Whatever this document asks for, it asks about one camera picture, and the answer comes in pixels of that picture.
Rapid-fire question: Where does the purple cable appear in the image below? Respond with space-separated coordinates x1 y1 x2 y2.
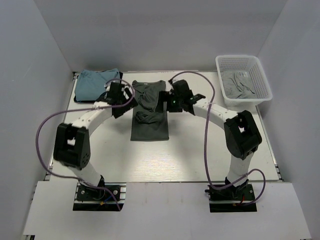
169 71 266 206
35 78 137 211

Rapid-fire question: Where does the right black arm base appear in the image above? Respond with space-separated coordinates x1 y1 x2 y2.
204 183 257 213

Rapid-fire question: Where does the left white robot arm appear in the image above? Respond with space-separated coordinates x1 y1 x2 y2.
53 81 138 200

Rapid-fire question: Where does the folded light blue t-shirt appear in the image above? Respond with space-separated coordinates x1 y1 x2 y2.
74 68 121 102

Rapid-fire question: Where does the dark grey t-shirt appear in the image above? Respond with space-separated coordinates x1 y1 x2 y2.
130 80 169 142

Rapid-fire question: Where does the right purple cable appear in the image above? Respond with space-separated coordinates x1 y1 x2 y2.
169 71 266 206

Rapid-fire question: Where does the light grey t-shirt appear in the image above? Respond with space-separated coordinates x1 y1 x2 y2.
221 71 257 99

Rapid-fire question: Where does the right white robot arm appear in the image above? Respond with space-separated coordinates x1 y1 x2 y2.
158 80 262 200

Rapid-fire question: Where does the white plastic basket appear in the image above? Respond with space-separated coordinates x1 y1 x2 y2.
215 55 273 108

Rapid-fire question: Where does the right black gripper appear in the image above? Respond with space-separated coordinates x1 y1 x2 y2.
155 91 183 114

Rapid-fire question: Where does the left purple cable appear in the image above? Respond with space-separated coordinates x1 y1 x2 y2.
35 78 137 211

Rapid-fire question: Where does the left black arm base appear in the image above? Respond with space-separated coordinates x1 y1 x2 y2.
72 183 127 212

